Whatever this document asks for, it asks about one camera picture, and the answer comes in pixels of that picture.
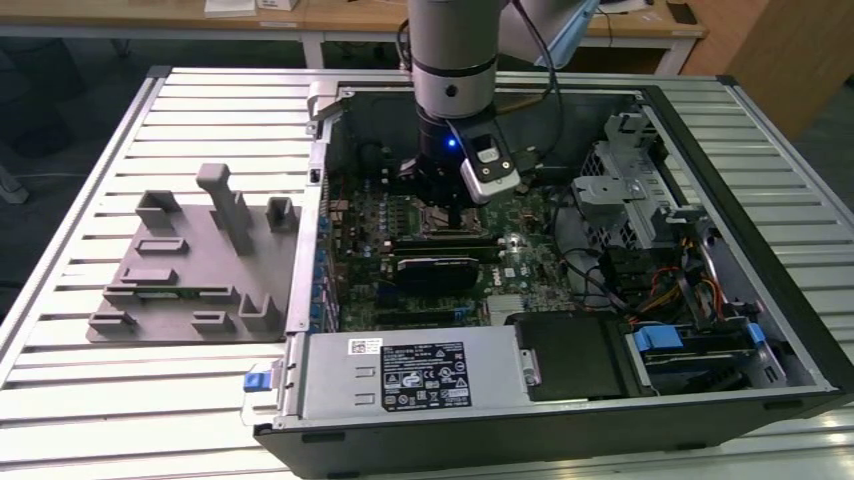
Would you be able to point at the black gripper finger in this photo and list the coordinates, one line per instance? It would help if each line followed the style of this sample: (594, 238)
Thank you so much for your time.
(461, 190)
(421, 175)

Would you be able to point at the silver CPU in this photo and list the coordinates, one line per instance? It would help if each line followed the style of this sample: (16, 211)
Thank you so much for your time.
(437, 217)

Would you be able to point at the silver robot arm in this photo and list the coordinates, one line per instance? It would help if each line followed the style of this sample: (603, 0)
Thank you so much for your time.
(454, 60)

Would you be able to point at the CPU socket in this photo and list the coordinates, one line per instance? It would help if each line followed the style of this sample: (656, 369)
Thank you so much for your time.
(427, 232)

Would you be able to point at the silver coin battery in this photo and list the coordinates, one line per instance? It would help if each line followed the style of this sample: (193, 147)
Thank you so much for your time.
(529, 187)

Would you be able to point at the black graphics card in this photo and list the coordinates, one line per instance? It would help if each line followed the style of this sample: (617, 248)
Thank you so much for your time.
(434, 275)

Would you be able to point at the metal drive cage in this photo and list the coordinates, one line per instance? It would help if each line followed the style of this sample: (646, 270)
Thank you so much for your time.
(601, 192)

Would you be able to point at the green motherboard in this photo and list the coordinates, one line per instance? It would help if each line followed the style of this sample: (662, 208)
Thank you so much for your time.
(541, 295)

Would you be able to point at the silver chipset heatsink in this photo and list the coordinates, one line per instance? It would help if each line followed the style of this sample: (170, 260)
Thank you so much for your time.
(507, 307)

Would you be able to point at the small white box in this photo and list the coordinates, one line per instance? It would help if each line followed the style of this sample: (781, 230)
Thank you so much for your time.
(277, 4)

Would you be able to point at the grey parts rack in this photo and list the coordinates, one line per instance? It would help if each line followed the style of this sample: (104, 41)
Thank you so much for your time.
(201, 260)

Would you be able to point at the black plastic shroud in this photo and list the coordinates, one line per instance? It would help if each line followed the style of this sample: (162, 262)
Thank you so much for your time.
(574, 360)

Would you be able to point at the hard disk in blue carrier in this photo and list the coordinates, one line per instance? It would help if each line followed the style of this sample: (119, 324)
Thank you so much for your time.
(657, 340)

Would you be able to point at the wooden desk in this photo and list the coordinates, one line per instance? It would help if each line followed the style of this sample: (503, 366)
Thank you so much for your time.
(201, 24)

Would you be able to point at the grey power supply unit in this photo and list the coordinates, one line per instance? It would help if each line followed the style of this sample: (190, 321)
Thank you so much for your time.
(334, 380)

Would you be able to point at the small black device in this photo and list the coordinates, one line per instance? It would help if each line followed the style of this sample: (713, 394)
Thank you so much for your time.
(682, 13)

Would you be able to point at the green RAM stick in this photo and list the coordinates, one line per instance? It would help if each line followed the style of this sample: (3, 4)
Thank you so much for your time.
(167, 296)

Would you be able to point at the blue case latch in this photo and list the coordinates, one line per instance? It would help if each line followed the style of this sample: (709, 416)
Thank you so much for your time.
(257, 382)

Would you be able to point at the black PC case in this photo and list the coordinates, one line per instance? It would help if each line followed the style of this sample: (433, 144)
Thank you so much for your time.
(467, 450)

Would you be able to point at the wooden cabinet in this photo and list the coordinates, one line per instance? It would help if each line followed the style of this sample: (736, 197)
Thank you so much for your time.
(788, 60)

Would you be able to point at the grey metal leg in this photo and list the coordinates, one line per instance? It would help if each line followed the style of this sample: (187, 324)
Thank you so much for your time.
(12, 189)

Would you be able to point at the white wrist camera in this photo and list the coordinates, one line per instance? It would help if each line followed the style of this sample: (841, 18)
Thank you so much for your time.
(490, 172)

